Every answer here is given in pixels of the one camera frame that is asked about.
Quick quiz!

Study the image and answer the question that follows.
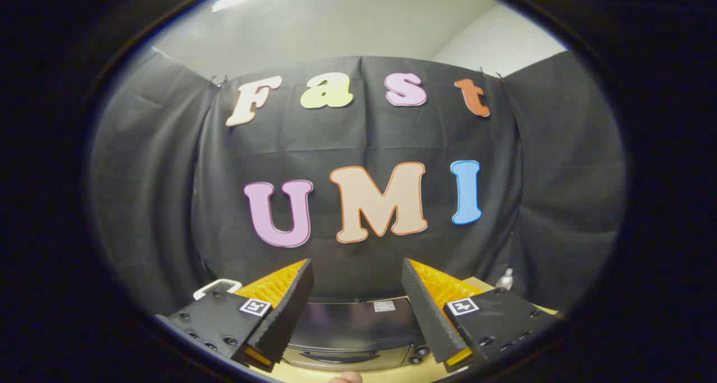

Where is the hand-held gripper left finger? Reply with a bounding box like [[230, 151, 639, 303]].
[[156, 258, 315, 372]]

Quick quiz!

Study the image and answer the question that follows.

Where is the black toaster oven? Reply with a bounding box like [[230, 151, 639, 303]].
[[280, 296, 443, 372]]

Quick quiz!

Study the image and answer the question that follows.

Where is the white rectangular device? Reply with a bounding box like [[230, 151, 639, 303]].
[[193, 278, 243, 301]]

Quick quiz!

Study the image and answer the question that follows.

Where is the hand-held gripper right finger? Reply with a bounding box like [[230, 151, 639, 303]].
[[401, 258, 564, 373]]

